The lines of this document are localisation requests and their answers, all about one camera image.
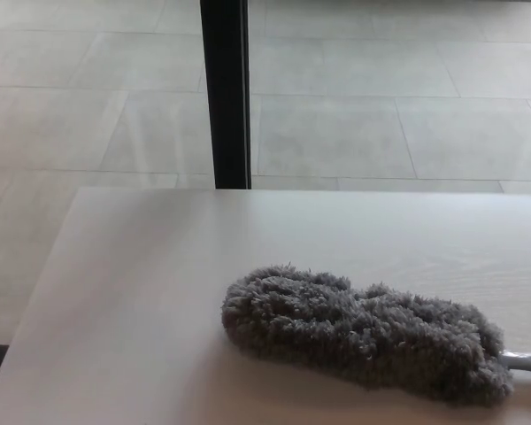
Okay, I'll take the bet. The grey fluffy microfibre duster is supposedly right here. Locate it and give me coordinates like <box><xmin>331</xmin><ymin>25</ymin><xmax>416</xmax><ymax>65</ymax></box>
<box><xmin>220</xmin><ymin>266</ymin><xmax>531</xmax><ymax>407</ymax></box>

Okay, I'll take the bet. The black vertical window frame post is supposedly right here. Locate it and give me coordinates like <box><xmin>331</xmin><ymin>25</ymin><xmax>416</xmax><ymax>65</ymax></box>
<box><xmin>199</xmin><ymin>0</ymin><xmax>253</xmax><ymax>190</ymax></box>

